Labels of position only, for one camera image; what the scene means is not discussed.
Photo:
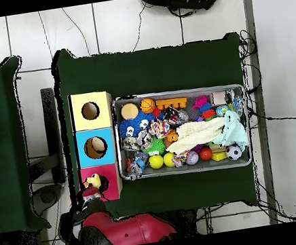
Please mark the yellow plush duck toy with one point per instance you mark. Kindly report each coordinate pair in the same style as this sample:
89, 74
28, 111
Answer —
94, 180

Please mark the cream waffle cloth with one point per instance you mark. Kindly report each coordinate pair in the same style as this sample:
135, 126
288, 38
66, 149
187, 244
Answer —
196, 134

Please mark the mint green waffle cloth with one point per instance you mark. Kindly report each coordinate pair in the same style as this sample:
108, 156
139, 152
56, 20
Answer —
234, 128

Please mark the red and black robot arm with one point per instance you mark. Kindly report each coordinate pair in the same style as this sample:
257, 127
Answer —
131, 232

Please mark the wooden box with three holes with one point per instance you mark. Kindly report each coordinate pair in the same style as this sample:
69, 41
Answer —
79, 124

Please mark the shallow clear mesh bin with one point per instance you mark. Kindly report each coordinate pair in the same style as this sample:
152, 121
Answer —
199, 169

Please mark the yellow ball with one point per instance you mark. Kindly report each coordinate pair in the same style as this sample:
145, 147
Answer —
169, 159
156, 161

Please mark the green spiky ball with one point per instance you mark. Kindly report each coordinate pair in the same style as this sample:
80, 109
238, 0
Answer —
154, 145

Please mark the blue fuzzy monster toy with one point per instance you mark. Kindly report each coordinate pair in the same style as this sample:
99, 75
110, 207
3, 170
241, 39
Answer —
134, 124

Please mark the dark green table cloth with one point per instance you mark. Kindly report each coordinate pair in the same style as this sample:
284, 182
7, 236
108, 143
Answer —
143, 73
7, 176

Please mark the tan round foam disc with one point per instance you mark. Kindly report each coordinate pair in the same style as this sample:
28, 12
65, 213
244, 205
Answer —
129, 111

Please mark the orange plastic building block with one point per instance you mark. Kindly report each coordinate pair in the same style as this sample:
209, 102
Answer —
171, 102
172, 136

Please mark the orange toy basketball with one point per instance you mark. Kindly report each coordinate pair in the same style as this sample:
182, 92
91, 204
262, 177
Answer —
147, 105

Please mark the purple spiky ball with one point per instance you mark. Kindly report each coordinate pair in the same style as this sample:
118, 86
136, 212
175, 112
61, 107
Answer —
198, 148

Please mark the small soccer ball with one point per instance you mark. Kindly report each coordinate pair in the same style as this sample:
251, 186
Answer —
233, 152

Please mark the small globe ball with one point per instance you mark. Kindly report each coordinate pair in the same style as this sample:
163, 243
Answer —
221, 110

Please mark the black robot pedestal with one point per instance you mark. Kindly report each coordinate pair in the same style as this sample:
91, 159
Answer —
184, 221

